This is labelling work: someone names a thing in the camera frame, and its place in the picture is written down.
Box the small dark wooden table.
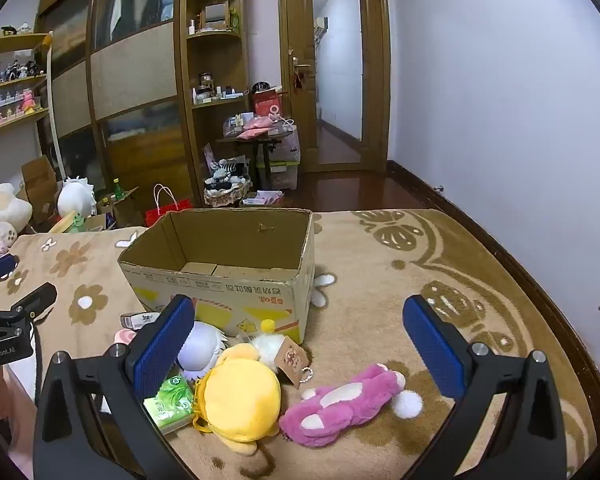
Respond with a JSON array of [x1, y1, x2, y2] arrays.
[[215, 127, 293, 191]]

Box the yellow shelf of figurines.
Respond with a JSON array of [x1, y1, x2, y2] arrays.
[[0, 32, 56, 186]]

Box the small white plush keychain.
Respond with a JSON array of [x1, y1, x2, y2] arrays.
[[237, 319, 315, 390]]

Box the pink packets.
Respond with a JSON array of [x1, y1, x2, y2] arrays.
[[235, 116, 276, 140]]

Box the white round plush toy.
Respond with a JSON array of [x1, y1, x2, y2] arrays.
[[56, 176, 98, 221]]

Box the wooden door with glass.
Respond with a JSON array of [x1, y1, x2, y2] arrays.
[[277, 0, 391, 173]]

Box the cream plush toy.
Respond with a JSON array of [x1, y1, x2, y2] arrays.
[[0, 183, 33, 261]]

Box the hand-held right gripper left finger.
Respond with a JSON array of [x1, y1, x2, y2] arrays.
[[33, 294, 197, 480]]

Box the green frog toy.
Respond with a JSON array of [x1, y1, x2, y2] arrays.
[[50, 210, 88, 233]]

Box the white-haired purple plush doll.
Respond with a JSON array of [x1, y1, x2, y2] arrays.
[[176, 321, 229, 372]]

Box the printed cardboard box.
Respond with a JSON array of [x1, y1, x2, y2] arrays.
[[117, 208, 317, 345]]

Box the wooden wardrobe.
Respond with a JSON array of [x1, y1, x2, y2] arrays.
[[35, 0, 206, 211]]

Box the red paper bag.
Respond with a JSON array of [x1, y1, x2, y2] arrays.
[[145, 184, 193, 228]]

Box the open wooden corner shelf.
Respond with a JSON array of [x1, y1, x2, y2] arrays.
[[180, 0, 251, 206]]

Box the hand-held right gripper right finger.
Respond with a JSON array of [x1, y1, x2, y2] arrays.
[[402, 294, 567, 480]]

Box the small black white packet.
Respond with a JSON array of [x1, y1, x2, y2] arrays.
[[120, 311, 162, 333]]

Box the beige flower blanket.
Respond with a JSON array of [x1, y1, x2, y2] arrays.
[[0, 208, 600, 480]]

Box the green tissue pack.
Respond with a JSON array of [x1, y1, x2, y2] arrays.
[[143, 376, 201, 435]]

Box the plain cardboard box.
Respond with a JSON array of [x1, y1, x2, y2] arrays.
[[20, 156, 61, 226]]

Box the red shopping bag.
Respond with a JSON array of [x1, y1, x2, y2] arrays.
[[251, 87, 284, 120]]

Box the pink plush toy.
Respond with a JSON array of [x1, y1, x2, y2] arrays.
[[279, 363, 424, 447]]

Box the open cardboard box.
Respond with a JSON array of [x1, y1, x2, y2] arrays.
[[97, 186, 148, 231]]

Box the clear plastic storage box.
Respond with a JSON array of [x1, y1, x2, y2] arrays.
[[257, 127, 301, 192]]

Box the wicker basket of socks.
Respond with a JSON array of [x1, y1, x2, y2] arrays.
[[203, 157, 253, 207]]

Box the yellow plush toy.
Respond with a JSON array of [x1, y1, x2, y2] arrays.
[[194, 342, 283, 457]]

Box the pink paper packet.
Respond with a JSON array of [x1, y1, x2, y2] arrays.
[[240, 190, 285, 207]]

